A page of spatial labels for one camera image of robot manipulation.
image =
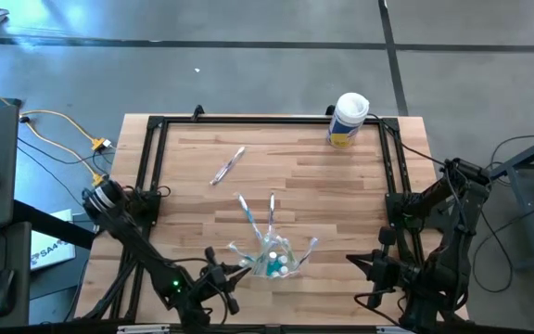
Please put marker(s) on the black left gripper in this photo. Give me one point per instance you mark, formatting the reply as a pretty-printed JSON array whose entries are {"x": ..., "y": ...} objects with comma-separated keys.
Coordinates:
[{"x": 211, "y": 280}]

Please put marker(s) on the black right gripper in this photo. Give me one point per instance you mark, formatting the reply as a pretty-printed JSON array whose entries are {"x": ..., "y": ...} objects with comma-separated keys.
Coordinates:
[{"x": 392, "y": 273}]

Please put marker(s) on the blue toothbrush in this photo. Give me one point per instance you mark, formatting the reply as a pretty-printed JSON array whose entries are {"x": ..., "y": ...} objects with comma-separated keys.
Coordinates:
[
  {"x": 241, "y": 254},
  {"x": 248, "y": 215}
]

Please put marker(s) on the green toothbrush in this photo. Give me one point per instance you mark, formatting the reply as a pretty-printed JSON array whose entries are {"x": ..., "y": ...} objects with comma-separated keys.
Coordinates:
[{"x": 261, "y": 266}]

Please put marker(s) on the clear acrylic organizer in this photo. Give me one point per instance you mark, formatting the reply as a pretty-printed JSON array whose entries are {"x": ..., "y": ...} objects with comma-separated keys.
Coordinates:
[{"x": 295, "y": 274}]

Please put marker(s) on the purple toothbrush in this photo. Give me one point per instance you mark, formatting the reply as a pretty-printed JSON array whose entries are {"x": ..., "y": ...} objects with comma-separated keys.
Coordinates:
[
  {"x": 227, "y": 166},
  {"x": 312, "y": 243},
  {"x": 271, "y": 213}
]

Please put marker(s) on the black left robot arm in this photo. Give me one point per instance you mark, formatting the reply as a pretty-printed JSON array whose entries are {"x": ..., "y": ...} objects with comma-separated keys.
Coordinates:
[{"x": 132, "y": 246}]

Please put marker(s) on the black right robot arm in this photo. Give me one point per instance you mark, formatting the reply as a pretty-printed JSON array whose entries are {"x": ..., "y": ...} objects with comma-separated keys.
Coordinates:
[{"x": 461, "y": 222}]

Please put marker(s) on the white blue wipes canister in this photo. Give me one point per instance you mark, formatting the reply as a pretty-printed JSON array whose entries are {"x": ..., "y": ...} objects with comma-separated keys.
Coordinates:
[{"x": 347, "y": 125}]

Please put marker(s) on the white printed box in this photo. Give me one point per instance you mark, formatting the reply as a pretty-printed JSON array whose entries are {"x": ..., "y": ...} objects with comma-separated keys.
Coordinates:
[{"x": 54, "y": 250}]

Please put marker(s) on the grey metal stand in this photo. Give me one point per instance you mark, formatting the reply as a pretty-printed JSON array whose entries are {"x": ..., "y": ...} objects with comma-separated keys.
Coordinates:
[{"x": 522, "y": 158}]

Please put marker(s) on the black metal bar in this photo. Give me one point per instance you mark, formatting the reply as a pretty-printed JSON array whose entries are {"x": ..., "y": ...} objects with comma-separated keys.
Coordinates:
[{"x": 49, "y": 224}]

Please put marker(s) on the black desk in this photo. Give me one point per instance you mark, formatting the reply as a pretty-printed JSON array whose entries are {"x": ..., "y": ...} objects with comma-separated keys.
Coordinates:
[{"x": 19, "y": 250}]

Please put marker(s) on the black computer mouse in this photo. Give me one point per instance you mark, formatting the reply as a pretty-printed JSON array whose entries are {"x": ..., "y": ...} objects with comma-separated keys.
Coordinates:
[{"x": 0, "y": 287}]

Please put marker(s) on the silver bracket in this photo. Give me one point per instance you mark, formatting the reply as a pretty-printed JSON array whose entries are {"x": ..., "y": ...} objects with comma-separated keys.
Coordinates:
[
  {"x": 390, "y": 330},
  {"x": 142, "y": 329}
]

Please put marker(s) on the black frame clamp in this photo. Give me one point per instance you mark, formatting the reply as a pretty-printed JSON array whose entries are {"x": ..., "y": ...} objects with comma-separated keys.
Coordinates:
[
  {"x": 197, "y": 111},
  {"x": 330, "y": 110}
]

